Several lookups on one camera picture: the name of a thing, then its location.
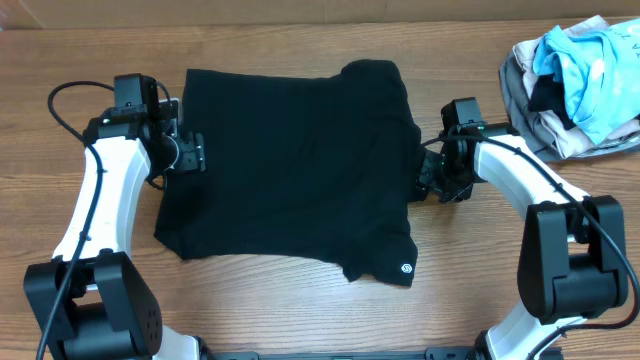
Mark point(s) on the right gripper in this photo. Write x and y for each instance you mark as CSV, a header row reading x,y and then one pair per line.
x,y
425,176

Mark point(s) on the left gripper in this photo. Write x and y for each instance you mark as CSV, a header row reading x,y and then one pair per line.
x,y
192,150

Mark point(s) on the black t-shirt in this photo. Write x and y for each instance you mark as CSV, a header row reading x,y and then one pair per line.
x,y
319,168

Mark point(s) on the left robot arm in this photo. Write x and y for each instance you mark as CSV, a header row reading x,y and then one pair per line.
x,y
89,299

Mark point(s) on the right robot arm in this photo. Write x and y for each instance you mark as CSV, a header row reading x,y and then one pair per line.
x,y
572,265

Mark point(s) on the grey garment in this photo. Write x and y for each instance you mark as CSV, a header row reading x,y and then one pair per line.
x,y
541,141

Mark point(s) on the black garment in pile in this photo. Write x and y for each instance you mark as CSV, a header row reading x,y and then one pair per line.
x,y
549,95

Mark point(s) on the light blue t-shirt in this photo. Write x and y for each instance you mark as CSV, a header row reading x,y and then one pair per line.
x,y
599,71

